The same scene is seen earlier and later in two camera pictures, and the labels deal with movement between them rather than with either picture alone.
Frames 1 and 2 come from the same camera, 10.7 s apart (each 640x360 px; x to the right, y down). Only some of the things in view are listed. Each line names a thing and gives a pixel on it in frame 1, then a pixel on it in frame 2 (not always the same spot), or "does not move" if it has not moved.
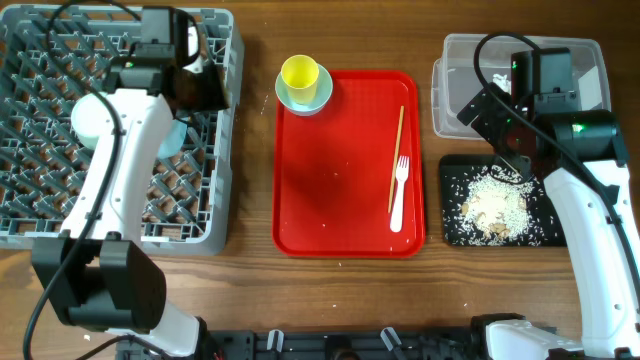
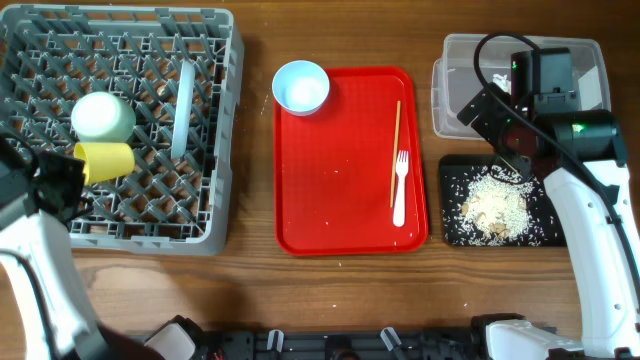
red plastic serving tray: [348, 181] does not move
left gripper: [215, 77] to [75, 167]
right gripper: [484, 124] does not move
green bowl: [91, 117] does not move
